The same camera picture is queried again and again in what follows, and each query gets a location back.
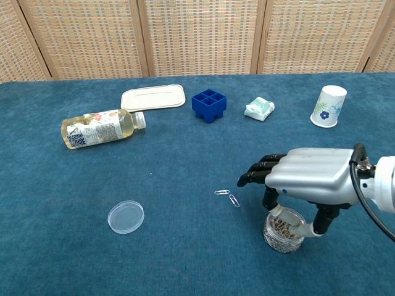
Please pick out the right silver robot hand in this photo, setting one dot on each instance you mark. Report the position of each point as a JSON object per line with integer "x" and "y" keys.
{"x": 311, "y": 175}

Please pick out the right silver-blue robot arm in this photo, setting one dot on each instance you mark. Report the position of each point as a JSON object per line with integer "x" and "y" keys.
{"x": 385, "y": 182}

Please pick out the cream rectangular tray lid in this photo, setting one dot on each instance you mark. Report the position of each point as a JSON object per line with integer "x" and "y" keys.
{"x": 151, "y": 98}

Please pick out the white floral paper cup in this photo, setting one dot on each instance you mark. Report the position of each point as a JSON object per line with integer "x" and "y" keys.
{"x": 328, "y": 105}

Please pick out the clear jar of paperclips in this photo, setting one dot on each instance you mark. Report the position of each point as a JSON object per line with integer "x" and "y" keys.
{"x": 284, "y": 243}

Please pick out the paperclip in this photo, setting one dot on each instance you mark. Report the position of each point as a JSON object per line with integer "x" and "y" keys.
{"x": 222, "y": 192}
{"x": 234, "y": 200}

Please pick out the white green tissue packet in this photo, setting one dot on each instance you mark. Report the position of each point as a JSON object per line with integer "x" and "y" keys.
{"x": 259, "y": 109}

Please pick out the blue four-compartment box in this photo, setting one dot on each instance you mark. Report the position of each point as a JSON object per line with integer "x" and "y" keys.
{"x": 210, "y": 109}

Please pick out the woven wicker folding screen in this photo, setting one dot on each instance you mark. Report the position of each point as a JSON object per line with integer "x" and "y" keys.
{"x": 200, "y": 37}

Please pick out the clear round plastic lid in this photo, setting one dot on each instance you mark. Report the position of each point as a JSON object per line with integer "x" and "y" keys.
{"x": 125, "y": 217}

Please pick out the clear bottle with yellow liquid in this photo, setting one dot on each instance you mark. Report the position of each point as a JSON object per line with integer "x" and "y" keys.
{"x": 98, "y": 129}

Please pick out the blue table cloth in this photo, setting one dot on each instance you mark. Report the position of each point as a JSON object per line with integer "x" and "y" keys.
{"x": 61, "y": 216}

